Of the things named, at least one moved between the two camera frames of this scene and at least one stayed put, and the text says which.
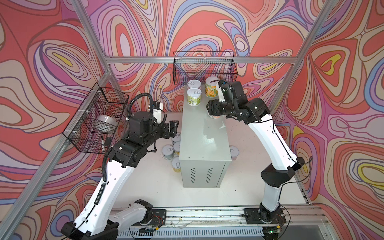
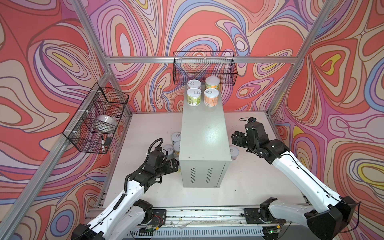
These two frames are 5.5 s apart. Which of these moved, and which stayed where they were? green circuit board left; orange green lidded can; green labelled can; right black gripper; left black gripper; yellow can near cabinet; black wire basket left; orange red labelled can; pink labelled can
Moved: orange red labelled can; left black gripper; right black gripper
Stayed: green circuit board left; black wire basket left; orange green lidded can; green labelled can; yellow can near cabinet; pink labelled can
